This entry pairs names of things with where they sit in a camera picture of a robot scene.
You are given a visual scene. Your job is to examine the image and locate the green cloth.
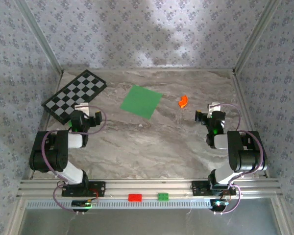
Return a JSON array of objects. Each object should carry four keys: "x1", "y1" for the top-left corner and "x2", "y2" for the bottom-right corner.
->
[{"x1": 120, "y1": 85, "x2": 163, "y2": 120}]

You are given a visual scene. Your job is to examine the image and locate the orange curved plastic piece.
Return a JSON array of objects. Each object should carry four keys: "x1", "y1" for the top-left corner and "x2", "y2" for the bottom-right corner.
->
[{"x1": 178, "y1": 94, "x2": 189, "y2": 109}]

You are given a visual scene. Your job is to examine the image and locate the black grey checkerboard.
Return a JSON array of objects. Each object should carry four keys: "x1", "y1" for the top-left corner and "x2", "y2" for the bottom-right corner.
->
[{"x1": 41, "y1": 69, "x2": 108, "y2": 126}]

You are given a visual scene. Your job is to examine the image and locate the grey metal panel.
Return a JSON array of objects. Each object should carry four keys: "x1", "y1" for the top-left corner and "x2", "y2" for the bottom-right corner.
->
[{"x1": 22, "y1": 209, "x2": 280, "y2": 235}]

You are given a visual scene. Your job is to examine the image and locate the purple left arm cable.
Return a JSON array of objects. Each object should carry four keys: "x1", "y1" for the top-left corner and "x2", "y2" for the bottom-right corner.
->
[{"x1": 43, "y1": 105, "x2": 107, "y2": 216}]

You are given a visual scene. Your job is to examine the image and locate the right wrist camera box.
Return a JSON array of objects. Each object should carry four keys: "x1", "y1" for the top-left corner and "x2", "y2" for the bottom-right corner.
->
[{"x1": 207, "y1": 102, "x2": 221, "y2": 116}]

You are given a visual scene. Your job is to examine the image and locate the aluminium frame bar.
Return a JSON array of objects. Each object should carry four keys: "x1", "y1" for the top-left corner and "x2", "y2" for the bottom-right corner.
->
[
  {"x1": 232, "y1": 0, "x2": 282, "y2": 74},
  {"x1": 63, "y1": 68, "x2": 235, "y2": 73},
  {"x1": 14, "y1": 0, "x2": 64, "y2": 75},
  {"x1": 231, "y1": 73, "x2": 270, "y2": 178}
]

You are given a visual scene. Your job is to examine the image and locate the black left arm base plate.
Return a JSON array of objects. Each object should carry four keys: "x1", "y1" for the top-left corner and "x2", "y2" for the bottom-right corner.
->
[{"x1": 61, "y1": 181, "x2": 106, "y2": 197}]

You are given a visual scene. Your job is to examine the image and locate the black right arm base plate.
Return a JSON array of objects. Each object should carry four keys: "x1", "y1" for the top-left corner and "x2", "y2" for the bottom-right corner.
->
[{"x1": 191, "y1": 180, "x2": 237, "y2": 196}]

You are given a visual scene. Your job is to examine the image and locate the long aluminium mounting rail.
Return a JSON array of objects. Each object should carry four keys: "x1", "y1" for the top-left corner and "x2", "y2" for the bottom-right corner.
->
[{"x1": 17, "y1": 179, "x2": 282, "y2": 198}]

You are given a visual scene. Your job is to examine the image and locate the grey slotted cable duct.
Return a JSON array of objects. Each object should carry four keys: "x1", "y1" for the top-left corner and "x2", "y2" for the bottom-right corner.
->
[{"x1": 25, "y1": 198, "x2": 213, "y2": 210}]

